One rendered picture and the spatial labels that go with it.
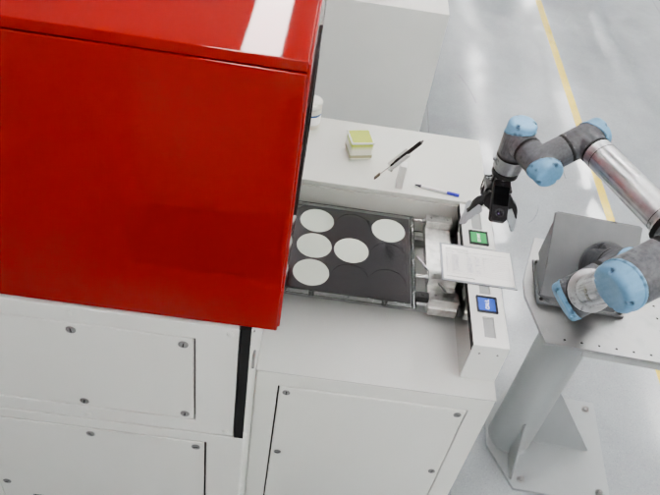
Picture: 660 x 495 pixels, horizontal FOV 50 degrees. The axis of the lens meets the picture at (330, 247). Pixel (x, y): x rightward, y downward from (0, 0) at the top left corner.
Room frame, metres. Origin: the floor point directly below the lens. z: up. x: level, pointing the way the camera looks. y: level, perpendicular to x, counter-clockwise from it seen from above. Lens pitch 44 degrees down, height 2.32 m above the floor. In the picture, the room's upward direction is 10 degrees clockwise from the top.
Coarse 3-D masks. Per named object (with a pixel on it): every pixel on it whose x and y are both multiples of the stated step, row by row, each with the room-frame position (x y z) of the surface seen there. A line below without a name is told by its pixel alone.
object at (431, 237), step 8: (424, 232) 1.65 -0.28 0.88; (432, 232) 1.66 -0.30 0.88; (440, 232) 1.66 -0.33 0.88; (448, 232) 1.67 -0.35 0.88; (424, 240) 1.62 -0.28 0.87; (432, 240) 1.62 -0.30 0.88; (440, 240) 1.63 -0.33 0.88; (448, 240) 1.63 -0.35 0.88; (424, 248) 1.59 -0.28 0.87; (432, 248) 1.58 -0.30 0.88; (424, 256) 1.56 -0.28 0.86; (432, 256) 1.55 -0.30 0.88; (432, 264) 1.51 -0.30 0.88; (440, 264) 1.52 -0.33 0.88; (424, 272) 1.50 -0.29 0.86; (432, 288) 1.42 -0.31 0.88; (440, 288) 1.42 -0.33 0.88; (448, 288) 1.43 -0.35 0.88; (432, 312) 1.34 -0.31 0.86; (440, 312) 1.34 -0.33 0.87; (448, 312) 1.34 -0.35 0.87; (456, 312) 1.34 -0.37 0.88
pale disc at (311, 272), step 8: (296, 264) 1.40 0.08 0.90; (304, 264) 1.40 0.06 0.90; (312, 264) 1.41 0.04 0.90; (320, 264) 1.41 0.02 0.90; (296, 272) 1.37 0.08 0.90; (304, 272) 1.37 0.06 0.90; (312, 272) 1.38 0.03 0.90; (320, 272) 1.38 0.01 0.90; (328, 272) 1.39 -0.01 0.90; (304, 280) 1.34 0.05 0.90; (312, 280) 1.35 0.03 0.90; (320, 280) 1.35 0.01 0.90
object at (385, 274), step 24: (336, 216) 1.63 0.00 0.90; (360, 216) 1.65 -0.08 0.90; (384, 216) 1.67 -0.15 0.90; (336, 240) 1.52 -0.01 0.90; (360, 240) 1.54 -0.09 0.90; (408, 240) 1.58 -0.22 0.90; (336, 264) 1.42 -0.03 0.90; (360, 264) 1.44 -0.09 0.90; (384, 264) 1.46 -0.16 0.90; (408, 264) 1.47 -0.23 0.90; (312, 288) 1.32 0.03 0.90; (336, 288) 1.33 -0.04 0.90; (360, 288) 1.35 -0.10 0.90; (384, 288) 1.37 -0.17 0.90; (408, 288) 1.38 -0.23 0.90
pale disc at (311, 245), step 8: (304, 240) 1.50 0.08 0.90; (312, 240) 1.51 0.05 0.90; (320, 240) 1.51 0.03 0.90; (328, 240) 1.52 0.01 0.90; (304, 248) 1.46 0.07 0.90; (312, 248) 1.47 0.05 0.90; (320, 248) 1.47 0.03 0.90; (328, 248) 1.48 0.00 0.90; (312, 256) 1.44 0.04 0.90; (320, 256) 1.44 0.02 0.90
